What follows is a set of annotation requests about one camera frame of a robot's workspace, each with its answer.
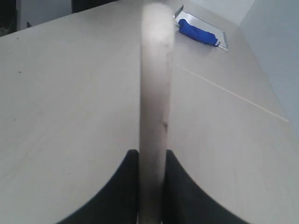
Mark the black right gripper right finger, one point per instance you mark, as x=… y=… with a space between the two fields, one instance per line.
x=184 y=202

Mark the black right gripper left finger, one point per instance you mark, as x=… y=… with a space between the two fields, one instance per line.
x=117 y=201

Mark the white wooden paint brush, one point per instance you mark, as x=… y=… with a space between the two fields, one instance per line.
x=156 y=64

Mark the blue folded umbrella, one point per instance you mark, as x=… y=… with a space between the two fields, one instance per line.
x=197 y=34

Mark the metal tray on table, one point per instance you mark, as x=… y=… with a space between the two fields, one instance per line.
x=199 y=23

